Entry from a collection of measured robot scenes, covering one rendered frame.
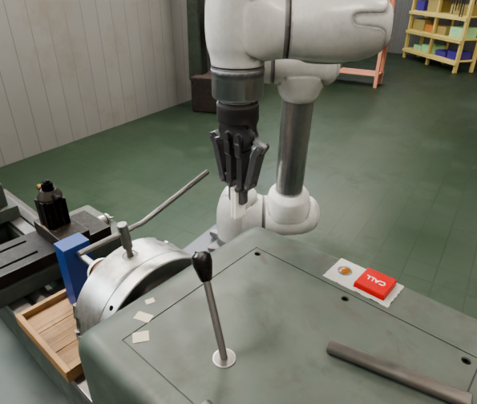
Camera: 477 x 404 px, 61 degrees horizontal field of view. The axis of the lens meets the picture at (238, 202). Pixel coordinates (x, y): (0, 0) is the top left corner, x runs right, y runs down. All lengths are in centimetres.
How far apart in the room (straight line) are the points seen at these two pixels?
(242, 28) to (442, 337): 58
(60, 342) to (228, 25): 96
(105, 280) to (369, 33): 68
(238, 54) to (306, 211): 95
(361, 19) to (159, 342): 58
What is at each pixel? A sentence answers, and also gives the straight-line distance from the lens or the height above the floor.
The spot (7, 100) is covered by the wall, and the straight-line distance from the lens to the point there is 493.
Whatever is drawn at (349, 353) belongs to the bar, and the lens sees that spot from 67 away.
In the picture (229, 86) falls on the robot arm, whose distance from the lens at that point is 67.
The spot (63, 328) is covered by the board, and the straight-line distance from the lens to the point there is 132.
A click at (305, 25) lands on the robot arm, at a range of 65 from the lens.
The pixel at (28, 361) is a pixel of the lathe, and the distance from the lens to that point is 176.
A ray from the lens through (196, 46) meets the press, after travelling 621.
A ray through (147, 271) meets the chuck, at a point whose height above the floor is 124.
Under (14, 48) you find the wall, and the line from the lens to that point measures 495.
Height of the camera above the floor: 177
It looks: 29 degrees down
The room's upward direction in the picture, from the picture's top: straight up
